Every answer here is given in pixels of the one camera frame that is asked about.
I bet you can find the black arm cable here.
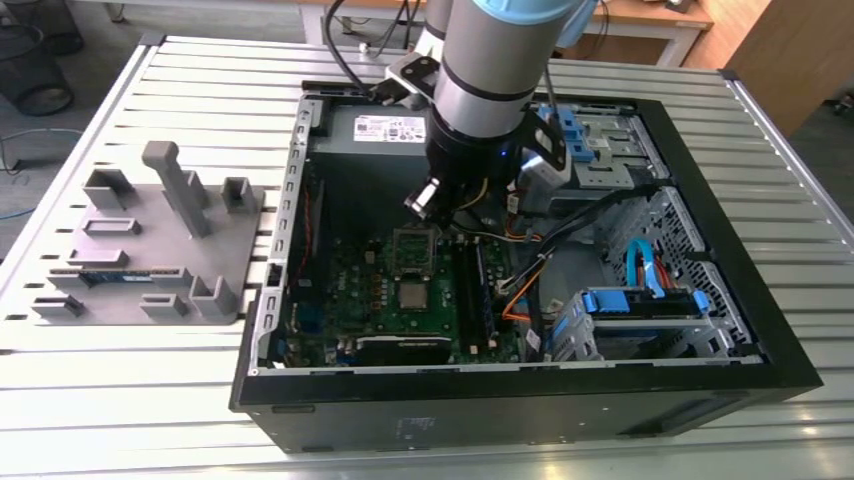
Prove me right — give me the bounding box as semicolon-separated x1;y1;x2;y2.
323;0;379;100

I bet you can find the thin red wire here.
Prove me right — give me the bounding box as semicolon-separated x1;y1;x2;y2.
300;187;319;274

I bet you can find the white metal table frame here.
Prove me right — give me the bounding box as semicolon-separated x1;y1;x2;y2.
299;0;415;49

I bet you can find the silver CPU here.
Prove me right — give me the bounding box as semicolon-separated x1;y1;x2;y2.
398;283;432;311

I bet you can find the black camera cable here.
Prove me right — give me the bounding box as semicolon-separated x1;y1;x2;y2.
541;59;563;151

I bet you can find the wooden desk white frame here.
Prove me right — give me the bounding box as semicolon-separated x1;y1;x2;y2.
586;0;717;69

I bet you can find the CPU socket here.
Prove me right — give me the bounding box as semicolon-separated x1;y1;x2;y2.
392;280;436;315

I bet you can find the black round bin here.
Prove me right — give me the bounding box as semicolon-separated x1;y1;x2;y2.
25;0;87;56

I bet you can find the grey metal disk bay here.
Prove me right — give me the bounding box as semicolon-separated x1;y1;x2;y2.
547;287;762;362

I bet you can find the blue flat wire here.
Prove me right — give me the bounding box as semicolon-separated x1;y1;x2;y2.
625;238;673;301

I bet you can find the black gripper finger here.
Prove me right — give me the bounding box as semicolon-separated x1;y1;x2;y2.
402;179;463;232

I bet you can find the black graphics card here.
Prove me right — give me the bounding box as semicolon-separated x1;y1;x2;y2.
354;334;454;366

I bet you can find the black RAM slot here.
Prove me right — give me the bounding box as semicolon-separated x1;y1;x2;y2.
471;238;495;351
455;238;478;353
463;238;487;353

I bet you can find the red flat wire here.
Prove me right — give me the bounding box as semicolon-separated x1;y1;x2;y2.
650;252;681;297

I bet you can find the grey parts rack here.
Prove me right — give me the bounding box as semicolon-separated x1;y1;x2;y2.
29;140;268;327

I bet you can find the silver black wrist bracket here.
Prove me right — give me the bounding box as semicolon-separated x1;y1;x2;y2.
368;53;443;112

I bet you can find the grey metal drive cage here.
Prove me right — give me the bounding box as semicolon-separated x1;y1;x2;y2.
519;104;673;217

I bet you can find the wooden cabinet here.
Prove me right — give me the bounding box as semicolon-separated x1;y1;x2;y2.
723;0;854;139

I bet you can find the hard disk in blue carrier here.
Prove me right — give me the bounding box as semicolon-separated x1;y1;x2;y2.
579;287;710;321

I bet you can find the black cable bundle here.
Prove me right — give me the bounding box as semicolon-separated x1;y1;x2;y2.
497;183;659;296

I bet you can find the blue board connector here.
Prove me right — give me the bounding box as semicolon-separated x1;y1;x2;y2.
296;304;323;335

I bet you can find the blue RAM stick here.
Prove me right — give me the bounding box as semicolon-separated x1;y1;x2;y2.
78;271;156;287

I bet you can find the orange wire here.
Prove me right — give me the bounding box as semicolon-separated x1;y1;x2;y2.
499;259;553;324

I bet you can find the black PC case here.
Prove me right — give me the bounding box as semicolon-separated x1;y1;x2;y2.
228;79;826;455

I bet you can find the grey power supply unit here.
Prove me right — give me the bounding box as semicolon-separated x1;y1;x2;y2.
307;104;435;226

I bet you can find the black mesh waste bin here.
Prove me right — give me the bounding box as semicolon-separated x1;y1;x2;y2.
0;24;76;117

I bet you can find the metal socket cover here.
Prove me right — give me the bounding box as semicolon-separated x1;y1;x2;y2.
390;226;440;281

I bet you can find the yellow wire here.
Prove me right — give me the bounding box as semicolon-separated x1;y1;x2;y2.
459;179;493;211

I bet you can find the blue plastic drive latch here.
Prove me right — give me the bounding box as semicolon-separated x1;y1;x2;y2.
553;106;599;164

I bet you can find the green motherboard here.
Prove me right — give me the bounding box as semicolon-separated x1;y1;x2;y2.
284;219;530;367

